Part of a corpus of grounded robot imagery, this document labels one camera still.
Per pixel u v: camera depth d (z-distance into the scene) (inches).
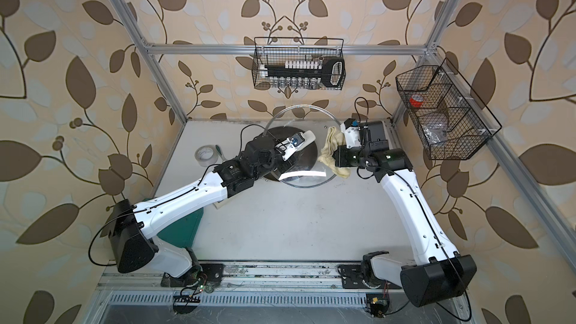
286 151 24.0
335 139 28.9
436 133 28.5
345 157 25.3
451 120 28.6
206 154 42.2
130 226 18.0
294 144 23.5
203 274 29.0
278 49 35.8
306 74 33.5
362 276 28.7
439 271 14.4
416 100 31.7
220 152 42.3
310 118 48.7
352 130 25.9
